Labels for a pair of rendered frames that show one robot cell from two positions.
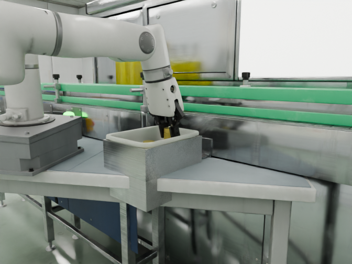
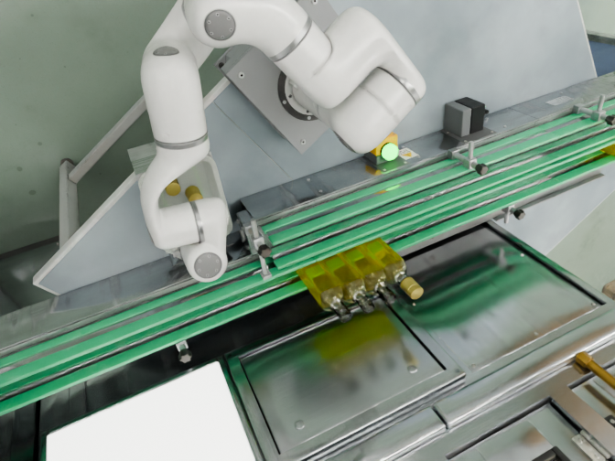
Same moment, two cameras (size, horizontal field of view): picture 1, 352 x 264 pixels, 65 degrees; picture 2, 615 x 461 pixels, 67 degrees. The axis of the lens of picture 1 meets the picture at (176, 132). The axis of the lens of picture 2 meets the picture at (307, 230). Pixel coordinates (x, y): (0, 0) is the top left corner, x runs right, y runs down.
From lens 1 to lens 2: 0.96 m
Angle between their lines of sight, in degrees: 42
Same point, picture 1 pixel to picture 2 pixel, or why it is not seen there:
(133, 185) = (148, 152)
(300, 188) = (42, 274)
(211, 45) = (277, 375)
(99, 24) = (149, 187)
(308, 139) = (59, 318)
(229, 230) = not seen: hidden behind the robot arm
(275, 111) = (104, 325)
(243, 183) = (80, 240)
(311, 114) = (64, 339)
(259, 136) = (113, 295)
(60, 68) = not seen: outside the picture
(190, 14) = (339, 396)
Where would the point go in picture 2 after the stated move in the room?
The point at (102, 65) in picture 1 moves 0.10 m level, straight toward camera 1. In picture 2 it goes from (512, 262) to (491, 257)
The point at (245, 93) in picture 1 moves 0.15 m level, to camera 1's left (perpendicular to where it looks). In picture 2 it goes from (145, 322) to (180, 271)
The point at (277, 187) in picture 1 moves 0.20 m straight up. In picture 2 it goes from (55, 260) to (55, 313)
